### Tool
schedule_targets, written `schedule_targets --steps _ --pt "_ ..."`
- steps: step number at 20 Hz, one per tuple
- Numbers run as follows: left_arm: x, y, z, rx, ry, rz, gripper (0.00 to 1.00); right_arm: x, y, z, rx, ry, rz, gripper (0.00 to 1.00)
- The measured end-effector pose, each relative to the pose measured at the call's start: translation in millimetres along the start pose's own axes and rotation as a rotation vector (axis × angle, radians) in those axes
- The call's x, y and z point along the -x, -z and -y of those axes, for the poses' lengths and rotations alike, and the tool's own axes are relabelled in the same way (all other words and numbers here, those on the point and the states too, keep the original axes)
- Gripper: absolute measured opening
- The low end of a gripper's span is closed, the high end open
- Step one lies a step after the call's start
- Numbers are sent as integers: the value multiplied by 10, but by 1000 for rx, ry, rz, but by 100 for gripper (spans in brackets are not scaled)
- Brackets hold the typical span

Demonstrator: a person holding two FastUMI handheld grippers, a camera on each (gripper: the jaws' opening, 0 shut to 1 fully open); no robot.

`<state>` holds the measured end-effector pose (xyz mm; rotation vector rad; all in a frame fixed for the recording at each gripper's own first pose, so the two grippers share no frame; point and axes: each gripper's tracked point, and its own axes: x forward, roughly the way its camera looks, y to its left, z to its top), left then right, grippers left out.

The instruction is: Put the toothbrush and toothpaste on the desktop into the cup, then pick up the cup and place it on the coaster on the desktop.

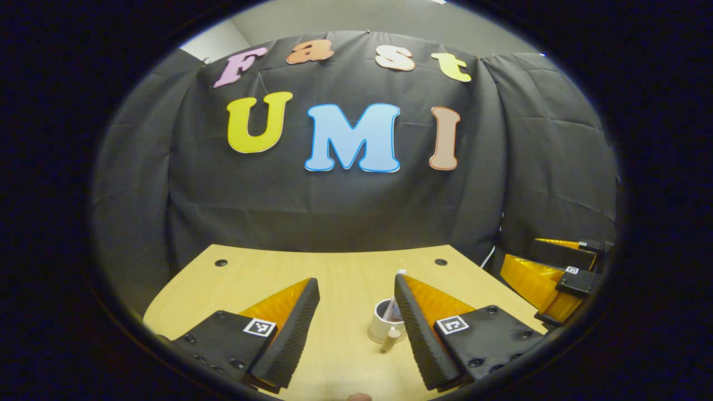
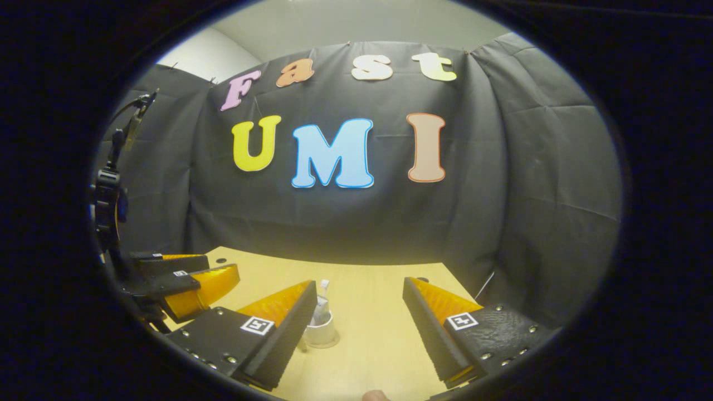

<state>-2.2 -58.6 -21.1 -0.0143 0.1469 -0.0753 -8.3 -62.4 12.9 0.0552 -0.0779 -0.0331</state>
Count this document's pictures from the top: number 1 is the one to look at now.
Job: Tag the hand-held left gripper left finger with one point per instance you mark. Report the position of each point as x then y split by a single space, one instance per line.
295 328

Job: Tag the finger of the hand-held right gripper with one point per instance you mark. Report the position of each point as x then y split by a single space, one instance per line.
529 278
562 253

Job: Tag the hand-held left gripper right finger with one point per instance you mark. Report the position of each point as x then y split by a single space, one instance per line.
418 340

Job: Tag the white cup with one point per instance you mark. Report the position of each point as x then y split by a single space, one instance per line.
381 331

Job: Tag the white toothpaste tube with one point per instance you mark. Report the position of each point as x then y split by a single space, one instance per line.
391 309

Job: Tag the wooden desktop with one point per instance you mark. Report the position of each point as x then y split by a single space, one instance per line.
345 273

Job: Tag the black backdrop cloth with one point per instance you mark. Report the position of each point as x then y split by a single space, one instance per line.
362 211

